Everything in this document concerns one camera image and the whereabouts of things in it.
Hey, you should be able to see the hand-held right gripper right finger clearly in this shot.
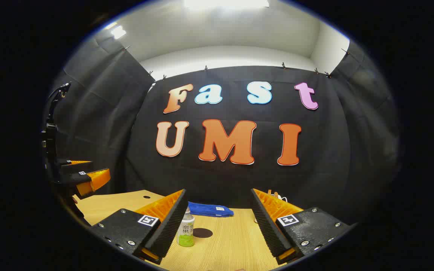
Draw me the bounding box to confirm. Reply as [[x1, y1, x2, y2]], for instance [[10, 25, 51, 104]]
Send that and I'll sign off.
[[250, 188, 353, 265]]

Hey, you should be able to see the blue towel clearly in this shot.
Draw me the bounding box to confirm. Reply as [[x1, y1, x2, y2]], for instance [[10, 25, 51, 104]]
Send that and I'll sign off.
[[188, 201, 235, 218]]

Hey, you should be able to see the clear water bottle green label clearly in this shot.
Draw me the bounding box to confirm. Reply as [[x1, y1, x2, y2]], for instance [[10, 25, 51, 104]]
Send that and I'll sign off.
[[177, 207, 195, 247]]

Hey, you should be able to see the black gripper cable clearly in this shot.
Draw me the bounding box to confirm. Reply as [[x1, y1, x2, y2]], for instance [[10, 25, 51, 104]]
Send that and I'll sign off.
[[47, 82, 71, 125]]

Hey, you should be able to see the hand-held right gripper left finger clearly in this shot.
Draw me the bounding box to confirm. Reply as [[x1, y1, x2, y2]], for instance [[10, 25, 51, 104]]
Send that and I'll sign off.
[[89, 189, 189, 265]]

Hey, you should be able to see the black backdrop cloth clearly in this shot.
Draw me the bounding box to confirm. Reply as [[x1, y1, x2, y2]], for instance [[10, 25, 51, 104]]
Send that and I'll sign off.
[[46, 36, 400, 226]]

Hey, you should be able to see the bright ceiling light panel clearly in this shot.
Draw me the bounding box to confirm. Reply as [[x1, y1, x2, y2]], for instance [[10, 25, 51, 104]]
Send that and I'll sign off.
[[184, 0, 270, 9]]

